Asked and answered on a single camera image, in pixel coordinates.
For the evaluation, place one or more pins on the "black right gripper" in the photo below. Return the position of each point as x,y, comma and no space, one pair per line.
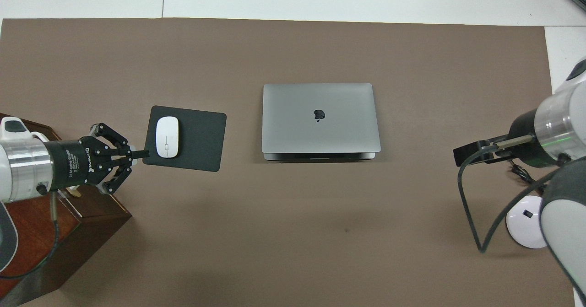
524,126

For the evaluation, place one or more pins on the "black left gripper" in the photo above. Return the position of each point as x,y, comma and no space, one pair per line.
75,163

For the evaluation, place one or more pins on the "silver grey laptop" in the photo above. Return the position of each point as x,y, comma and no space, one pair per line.
320,128

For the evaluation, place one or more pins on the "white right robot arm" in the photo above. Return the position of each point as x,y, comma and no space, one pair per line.
563,124

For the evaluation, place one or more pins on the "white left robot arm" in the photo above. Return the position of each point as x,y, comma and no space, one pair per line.
27,169

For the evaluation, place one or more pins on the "white computer mouse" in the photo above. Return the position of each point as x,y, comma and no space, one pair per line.
167,137

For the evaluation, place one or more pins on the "brass box plate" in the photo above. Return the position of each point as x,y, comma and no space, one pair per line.
75,191

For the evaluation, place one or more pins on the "dark brown wooden box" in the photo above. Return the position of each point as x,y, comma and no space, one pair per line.
91,211

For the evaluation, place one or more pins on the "black mouse pad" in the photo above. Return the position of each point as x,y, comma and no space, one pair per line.
201,142

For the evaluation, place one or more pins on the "white desk lamp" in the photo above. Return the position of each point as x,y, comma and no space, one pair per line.
526,224

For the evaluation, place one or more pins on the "brown table mat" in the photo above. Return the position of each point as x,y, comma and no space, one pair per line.
293,229

